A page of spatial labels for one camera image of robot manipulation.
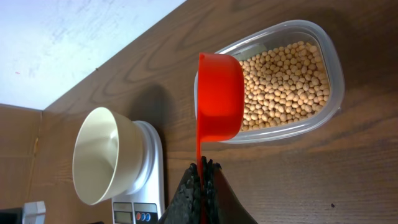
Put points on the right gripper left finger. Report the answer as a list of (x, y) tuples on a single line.
[(185, 207)]

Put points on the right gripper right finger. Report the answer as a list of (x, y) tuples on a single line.
[(219, 203)]

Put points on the red measuring scoop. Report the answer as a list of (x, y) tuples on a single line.
[(220, 96)]

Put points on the white kitchen scale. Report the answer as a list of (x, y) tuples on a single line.
[(144, 201)]

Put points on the white round bowl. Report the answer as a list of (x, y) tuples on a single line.
[(107, 157)]

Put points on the pile of soybeans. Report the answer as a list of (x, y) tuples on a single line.
[(283, 85)]

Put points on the clear plastic container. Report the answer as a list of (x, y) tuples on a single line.
[(284, 34)]

